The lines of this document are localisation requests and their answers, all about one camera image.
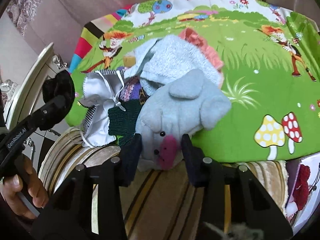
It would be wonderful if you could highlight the grey plush elephant toy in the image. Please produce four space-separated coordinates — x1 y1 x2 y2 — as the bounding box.
136 69 231 171

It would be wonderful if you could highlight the white checkered drawstring bag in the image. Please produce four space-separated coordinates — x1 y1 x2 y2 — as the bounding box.
79 69 126 148

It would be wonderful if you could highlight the dark green knitted cloth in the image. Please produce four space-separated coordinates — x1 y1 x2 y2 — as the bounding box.
108 100 142 147

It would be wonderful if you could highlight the pink embroidered towel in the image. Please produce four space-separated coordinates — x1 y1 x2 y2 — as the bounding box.
178 28 224 72

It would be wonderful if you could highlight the red fluffy sock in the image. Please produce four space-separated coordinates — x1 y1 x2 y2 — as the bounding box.
293 164 310 211

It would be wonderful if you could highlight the white ornate cabinet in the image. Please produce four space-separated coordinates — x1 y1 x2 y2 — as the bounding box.
4 43 68 171

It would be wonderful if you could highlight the colourful cartoon play mat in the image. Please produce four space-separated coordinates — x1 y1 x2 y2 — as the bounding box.
71 0 319 162

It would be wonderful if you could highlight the person's left hand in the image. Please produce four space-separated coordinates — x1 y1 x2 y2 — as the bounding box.
0 154 49 220

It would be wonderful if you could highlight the purple storage box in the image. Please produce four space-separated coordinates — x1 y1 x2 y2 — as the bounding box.
285 153 319 234

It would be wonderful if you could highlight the purple knitted sock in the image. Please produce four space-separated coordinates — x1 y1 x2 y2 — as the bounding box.
119 76 149 105

